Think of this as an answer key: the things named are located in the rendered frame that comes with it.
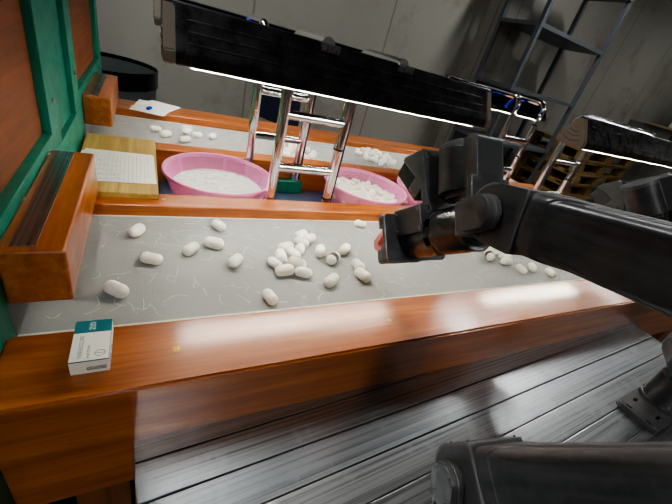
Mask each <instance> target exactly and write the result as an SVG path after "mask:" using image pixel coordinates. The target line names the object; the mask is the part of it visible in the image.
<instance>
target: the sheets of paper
mask: <svg viewBox="0 0 672 504"><path fill-rule="evenodd" d="M81 153H92V154H94V155H95V163H96V173H97V181H107V182H125V183H143V184H156V183H157V181H156V175H155V165H154V156H152V155H146V154H136V153H127V152H118V151H109V150H100V149H91V148H85V149H84V150H82V152H81Z"/></svg>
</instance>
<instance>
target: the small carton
mask: <svg viewBox="0 0 672 504"><path fill-rule="evenodd" d="M113 332H114V328H113V319H100V320H89V321H78V322H76V325H75V330H74V335H73V340H72V345H71V350H70V355H69V359H68V367H69V372H70V375H71V376H72V375H78V374H85V373H92V372H99V371H105V370H110V365H111V354H112V343H113Z"/></svg>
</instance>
